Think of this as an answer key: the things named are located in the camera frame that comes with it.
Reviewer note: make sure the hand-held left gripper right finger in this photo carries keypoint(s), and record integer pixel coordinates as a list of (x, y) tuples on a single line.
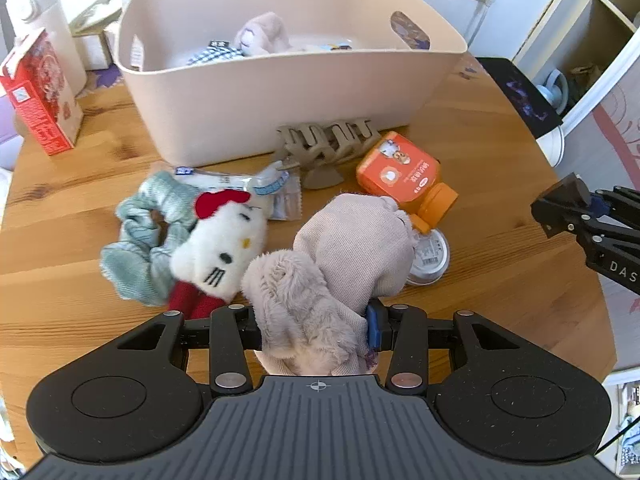
[(375, 327)]

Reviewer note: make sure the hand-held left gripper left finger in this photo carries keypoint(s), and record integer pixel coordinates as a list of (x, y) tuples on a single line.
[(232, 330)]

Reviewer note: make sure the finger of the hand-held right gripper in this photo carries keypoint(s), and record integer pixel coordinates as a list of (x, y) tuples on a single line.
[(565, 205)]

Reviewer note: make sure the pink fuzzy sock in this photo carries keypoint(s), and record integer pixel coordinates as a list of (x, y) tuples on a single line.
[(345, 255)]

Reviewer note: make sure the white cat plush toy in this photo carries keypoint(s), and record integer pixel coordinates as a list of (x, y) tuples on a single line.
[(220, 245)]

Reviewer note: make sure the green scrunchie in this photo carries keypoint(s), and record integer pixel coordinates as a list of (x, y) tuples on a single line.
[(135, 240)]

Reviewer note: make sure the clear bread packet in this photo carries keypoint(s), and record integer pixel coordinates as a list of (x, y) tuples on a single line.
[(240, 185)]

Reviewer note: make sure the orange bottle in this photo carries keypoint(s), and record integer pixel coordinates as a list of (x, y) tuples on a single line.
[(395, 170)]

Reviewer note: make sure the taupe hair claw clip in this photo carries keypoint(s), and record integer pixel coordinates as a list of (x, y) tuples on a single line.
[(320, 145)]

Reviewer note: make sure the beige plastic storage basket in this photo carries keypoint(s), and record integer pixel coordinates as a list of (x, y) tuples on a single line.
[(280, 100)]

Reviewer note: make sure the blue gingham cloth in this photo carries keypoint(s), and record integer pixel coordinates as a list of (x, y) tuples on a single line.
[(215, 55)]

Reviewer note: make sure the small black tag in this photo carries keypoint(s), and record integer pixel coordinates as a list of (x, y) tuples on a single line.
[(216, 43)]

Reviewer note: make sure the wooden desktop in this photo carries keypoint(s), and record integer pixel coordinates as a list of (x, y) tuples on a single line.
[(75, 285)]

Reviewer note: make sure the white bucket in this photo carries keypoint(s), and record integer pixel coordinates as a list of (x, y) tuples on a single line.
[(552, 147)]

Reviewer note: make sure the round metal tin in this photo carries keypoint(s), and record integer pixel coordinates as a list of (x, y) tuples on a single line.
[(430, 260)]

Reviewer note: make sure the pink patterned floor mat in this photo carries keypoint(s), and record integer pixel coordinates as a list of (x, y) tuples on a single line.
[(622, 135)]

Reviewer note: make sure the small blue fan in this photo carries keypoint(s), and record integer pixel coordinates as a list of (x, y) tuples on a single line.
[(552, 90)]

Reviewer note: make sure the black stool with purple print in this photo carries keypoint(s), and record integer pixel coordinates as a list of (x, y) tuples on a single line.
[(520, 95)]

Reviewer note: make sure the white shelf unit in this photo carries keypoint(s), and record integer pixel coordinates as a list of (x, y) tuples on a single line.
[(600, 25)]

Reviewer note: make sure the red carton box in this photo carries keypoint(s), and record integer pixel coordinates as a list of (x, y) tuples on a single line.
[(40, 100)]

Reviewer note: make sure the open cardboard boxes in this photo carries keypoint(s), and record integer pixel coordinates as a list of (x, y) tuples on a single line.
[(95, 40)]

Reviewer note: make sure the white thermos bottle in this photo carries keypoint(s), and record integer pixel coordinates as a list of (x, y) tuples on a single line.
[(45, 35)]

